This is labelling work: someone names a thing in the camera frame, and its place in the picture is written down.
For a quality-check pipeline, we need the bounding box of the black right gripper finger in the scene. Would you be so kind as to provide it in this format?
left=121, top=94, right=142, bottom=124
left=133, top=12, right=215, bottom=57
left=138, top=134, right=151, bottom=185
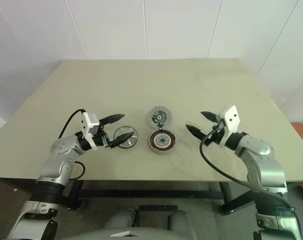
left=200, top=111, right=219, bottom=123
left=185, top=124, right=208, bottom=141

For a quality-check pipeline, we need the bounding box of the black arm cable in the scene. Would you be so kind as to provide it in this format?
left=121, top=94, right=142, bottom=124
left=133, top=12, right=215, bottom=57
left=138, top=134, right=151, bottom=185
left=199, top=119, right=297, bottom=213
left=58, top=108, right=87, bottom=181

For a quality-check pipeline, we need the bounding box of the grey round wheel part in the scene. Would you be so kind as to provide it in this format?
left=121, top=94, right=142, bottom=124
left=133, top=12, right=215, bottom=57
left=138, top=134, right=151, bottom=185
left=147, top=105, right=171, bottom=129

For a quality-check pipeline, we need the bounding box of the silver round spoked rotor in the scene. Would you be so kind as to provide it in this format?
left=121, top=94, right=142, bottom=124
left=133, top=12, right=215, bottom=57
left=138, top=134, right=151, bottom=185
left=113, top=125, right=139, bottom=150

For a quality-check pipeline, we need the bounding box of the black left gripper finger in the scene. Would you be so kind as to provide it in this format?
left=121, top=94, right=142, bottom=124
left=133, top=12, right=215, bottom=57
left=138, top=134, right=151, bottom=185
left=102, top=114, right=126, bottom=125
left=109, top=132, right=135, bottom=149

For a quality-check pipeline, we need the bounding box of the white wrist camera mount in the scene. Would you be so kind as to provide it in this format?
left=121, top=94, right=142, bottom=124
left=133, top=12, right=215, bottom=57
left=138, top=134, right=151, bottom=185
left=217, top=104, right=242, bottom=147
left=81, top=111, right=101, bottom=151

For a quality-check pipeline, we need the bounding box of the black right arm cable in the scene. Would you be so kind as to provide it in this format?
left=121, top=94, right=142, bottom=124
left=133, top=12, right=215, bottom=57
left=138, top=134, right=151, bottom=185
left=199, top=119, right=297, bottom=213

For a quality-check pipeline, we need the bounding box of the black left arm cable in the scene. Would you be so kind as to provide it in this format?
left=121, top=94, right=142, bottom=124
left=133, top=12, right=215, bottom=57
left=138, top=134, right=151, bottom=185
left=58, top=108, right=87, bottom=181

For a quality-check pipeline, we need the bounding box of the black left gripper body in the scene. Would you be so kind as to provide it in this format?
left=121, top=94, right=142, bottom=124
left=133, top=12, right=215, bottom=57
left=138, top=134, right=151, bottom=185
left=92, top=118, right=112, bottom=149

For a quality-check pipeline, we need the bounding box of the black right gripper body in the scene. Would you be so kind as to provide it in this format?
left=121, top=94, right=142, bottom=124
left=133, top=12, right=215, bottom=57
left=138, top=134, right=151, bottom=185
left=206, top=119, right=226, bottom=147

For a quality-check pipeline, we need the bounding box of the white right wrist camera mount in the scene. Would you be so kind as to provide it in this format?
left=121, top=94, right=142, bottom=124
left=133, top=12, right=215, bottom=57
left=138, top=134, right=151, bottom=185
left=217, top=104, right=242, bottom=147

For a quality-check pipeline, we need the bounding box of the motor stator with copper windings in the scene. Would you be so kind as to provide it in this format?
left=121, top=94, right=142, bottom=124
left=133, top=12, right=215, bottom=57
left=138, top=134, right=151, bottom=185
left=148, top=129, right=177, bottom=155

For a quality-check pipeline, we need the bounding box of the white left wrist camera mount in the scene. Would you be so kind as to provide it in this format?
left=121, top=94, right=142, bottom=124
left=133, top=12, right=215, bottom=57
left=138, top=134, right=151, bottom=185
left=81, top=111, right=101, bottom=151

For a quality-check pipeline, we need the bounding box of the black metal table frame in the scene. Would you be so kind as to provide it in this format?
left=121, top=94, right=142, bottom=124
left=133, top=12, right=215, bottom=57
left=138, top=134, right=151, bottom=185
left=66, top=178, right=262, bottom=216

